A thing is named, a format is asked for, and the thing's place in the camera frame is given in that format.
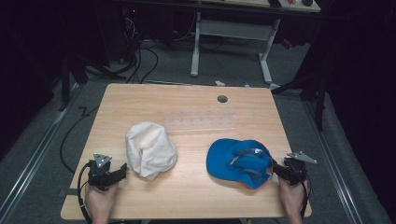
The metal floor rail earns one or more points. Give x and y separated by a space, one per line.
31 161
333 161

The red object under desk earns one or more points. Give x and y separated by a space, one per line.
287 44

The black stand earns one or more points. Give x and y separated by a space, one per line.
314 93
66 81

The white-legged desk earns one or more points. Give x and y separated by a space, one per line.
232 29

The grey tape piece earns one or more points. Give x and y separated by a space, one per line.
66 192

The grey table grommet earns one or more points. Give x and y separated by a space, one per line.
222 99

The person's left hand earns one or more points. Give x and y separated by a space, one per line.
99 200

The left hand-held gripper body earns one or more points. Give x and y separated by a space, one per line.
99 177

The blue baseball cap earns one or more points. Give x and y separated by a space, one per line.
224 161

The small white floor object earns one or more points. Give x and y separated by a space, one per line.
219 83

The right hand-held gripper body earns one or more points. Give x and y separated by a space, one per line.
295 171

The person's right hand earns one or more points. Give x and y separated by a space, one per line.
291 197

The white bucket hat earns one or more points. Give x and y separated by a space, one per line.
151 149

